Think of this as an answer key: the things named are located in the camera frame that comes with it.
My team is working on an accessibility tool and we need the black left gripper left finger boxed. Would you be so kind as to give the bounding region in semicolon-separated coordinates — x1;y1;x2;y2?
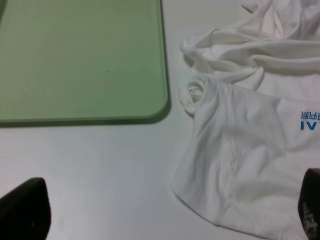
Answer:
0;177;52;240

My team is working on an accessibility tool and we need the white short sleeve t-shirt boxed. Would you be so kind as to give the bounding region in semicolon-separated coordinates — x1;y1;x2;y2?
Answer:
172;0;320;240

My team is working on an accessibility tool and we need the green plastic tray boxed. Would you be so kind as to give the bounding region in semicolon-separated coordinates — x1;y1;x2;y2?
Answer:
0;0;170;127

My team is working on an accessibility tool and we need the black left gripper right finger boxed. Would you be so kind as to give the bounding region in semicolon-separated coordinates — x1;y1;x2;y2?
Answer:
297;168;320;240

